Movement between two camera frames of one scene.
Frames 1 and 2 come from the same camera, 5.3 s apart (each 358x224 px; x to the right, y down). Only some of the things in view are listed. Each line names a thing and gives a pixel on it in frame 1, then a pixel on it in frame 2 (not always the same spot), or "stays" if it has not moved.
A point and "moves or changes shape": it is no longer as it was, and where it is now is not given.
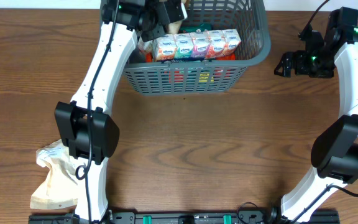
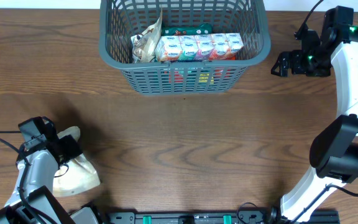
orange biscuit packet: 177,76 -> 209,74
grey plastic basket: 248,17 stays
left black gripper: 156,2 -> 75,149
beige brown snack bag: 146,44 moves or changes shape
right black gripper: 294,63 stays
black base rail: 189,217 stays
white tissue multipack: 197,45 stays
